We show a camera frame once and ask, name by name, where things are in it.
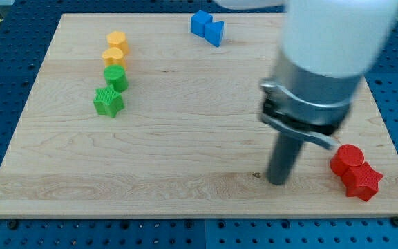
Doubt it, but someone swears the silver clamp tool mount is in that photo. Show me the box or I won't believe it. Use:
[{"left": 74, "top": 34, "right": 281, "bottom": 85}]
[{"left": 260, "top": 51, "right": 361, "bottom": 149}]

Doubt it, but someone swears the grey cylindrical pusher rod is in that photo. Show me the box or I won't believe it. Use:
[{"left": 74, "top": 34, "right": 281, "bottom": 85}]
[{"left": 266, "top": 133, "right": 303, "bottom": 185}]

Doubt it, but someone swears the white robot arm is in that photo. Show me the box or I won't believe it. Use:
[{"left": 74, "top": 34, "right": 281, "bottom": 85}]
[{"left": 260, "top": 0, "right": 398, "bottom": 185}]

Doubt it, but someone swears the red cylinder block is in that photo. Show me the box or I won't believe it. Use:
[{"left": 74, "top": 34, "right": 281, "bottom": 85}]
[{"left": 330, "top": 144, "right": 364, "bottom": 176}]

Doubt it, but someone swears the red star block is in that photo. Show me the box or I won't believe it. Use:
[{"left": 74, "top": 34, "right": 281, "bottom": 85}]
[{"left": 341, "top": 162, "right": 384, "bottom": 201}]

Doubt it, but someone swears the blue triangle block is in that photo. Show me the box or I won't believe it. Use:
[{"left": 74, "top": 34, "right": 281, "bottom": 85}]
[{"left": 204, "top": 21, "right": 225, "bottom": 47}]

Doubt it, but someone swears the blue cube block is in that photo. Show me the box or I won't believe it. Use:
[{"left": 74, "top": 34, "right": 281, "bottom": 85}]
[{"left": 190, "top": 10, "right": 213, "bottom": 37}]

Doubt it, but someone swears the wooden board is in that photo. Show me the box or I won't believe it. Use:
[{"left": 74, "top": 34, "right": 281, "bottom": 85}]
[{"left": 0, "top": 14, "right": 398, "bottom": 219}]

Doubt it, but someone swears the green cylinder block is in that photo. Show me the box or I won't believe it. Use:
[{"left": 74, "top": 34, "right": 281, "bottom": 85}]
[{"left": 104, "top": 64, "right": 129, "bottom": 92}]

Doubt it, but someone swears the green star block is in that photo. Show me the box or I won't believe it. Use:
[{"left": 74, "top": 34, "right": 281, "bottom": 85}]
[{"left": 93, "top": 85, "right": 125, "bottom": 118}]

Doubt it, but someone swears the yellow heart block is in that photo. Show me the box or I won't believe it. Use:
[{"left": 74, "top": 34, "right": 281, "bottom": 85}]
[{"left": 102, "top": 47, "right": 126, "bottom": 69}]

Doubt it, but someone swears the yellow pentagon block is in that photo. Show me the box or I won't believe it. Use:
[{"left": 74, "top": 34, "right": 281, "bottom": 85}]
[{"left": 106, "top": 31, "right": 129, "bottom": 55}]

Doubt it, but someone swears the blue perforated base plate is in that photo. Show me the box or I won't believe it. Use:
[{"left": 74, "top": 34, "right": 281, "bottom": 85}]
[{"left": 0, "top": 0, "right": 398, "bottom": 248}]

